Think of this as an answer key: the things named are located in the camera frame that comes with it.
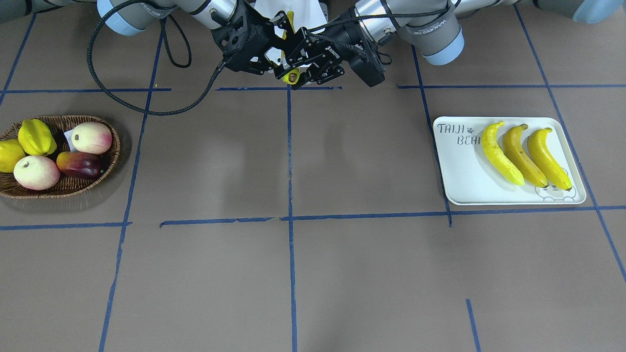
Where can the pale pink apple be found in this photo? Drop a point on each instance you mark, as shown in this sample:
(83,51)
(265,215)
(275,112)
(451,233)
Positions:
(92,137)

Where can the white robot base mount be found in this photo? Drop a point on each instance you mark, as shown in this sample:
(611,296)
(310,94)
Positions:
(306,13)

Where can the yellow lemon fruit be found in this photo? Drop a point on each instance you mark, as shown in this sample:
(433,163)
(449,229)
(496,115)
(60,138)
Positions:
(10,153)

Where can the white bear tray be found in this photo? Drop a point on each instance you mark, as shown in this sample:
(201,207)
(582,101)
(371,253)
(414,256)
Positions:
(470,179)

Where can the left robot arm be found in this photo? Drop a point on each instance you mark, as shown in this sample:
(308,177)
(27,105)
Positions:
(432,26)

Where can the brown wicker basket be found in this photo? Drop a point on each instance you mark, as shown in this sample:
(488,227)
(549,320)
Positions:
(67,186)

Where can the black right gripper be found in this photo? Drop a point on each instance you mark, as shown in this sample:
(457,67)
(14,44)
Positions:
(254,33)

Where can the yellow star fruit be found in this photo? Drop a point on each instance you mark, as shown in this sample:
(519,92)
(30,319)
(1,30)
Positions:
(35,138)

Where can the dark red mango fruit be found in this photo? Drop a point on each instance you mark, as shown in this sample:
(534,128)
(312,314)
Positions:
(81,165)

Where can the white label paper in basket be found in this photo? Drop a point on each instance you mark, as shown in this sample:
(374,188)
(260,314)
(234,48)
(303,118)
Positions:
(68,137)

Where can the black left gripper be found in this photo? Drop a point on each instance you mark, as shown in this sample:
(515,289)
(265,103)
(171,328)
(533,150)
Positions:
(341,45)

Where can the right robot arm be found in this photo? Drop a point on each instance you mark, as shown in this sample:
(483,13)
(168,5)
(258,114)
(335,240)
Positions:
(131,17)

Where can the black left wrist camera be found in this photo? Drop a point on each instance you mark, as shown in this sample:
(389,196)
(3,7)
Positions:
(368,68)

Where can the large yellow banana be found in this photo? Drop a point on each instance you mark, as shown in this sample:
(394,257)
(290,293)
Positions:
(514,151)

